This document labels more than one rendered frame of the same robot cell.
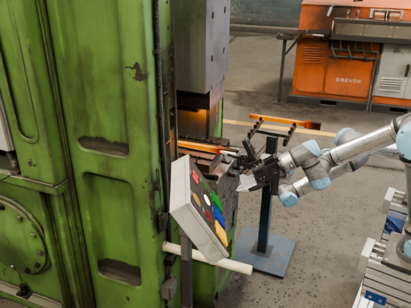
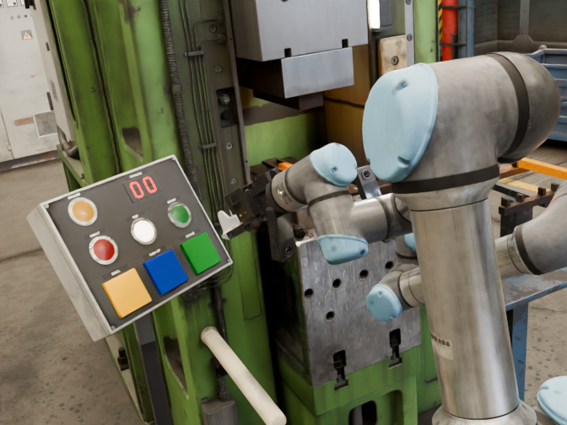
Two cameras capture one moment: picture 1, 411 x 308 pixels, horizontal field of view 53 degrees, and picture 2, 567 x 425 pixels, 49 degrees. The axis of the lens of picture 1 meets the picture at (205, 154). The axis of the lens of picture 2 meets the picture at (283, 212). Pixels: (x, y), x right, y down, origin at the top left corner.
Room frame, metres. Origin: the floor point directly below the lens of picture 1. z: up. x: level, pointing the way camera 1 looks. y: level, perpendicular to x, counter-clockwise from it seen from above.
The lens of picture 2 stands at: (0.63, -1.04, 1.55)
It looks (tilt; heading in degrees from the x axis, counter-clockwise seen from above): 21 degrees down; 44
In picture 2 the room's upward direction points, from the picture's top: 6 degrees counter-clockwise
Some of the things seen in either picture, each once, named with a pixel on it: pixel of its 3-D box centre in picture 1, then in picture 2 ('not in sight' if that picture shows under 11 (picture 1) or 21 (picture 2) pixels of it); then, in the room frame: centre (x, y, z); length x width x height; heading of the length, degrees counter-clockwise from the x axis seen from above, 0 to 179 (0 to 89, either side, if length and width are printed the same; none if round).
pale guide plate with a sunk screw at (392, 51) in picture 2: not in sight; (392, 67); (2.18, -0.05, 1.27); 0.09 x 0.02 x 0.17; 158
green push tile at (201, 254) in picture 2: (216, 202); (199, 253); (1.39, -0.05, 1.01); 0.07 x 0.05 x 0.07; 3
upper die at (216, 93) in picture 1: (177, 88); (281, 66); (1.91, 0.14, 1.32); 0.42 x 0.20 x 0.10; 68
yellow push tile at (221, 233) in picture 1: (220, 233); (126, 293); (1.19, -0.06, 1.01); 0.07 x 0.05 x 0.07; 3
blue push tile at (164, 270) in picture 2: (218, 217); (164, 271); (1.29, -0.05, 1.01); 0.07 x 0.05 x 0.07; 3
